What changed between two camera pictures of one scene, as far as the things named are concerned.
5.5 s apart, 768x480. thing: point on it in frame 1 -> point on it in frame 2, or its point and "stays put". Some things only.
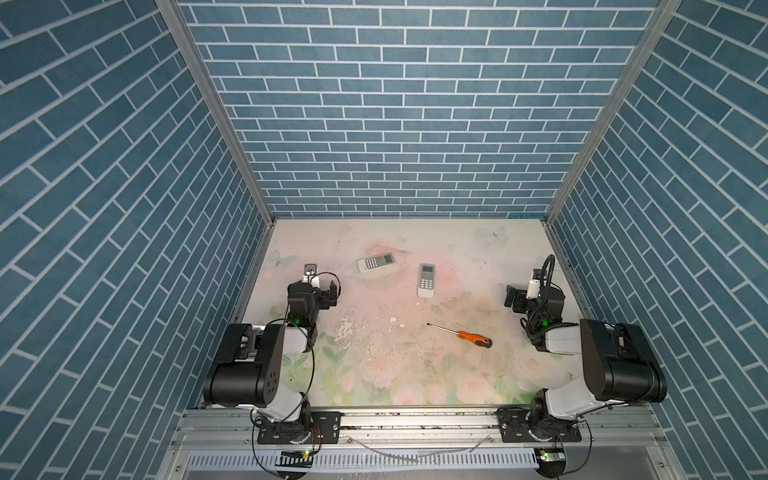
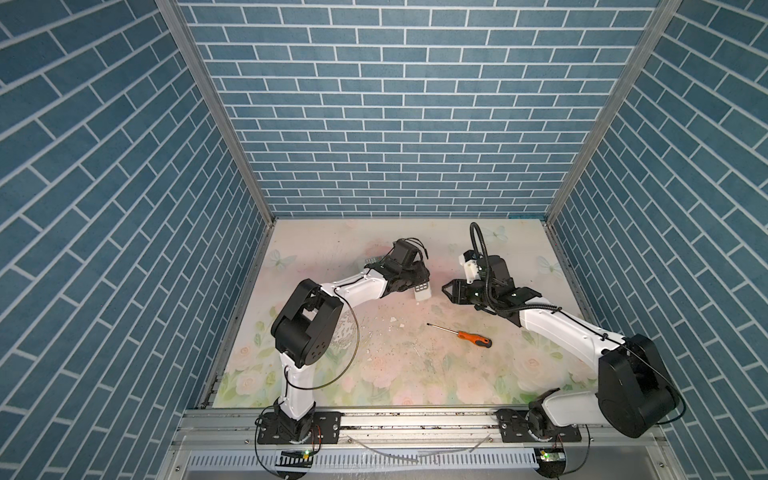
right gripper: (521, 299) -> (458, 291)
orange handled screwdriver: (480, 341) stays put
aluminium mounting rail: (462, 428) stays put
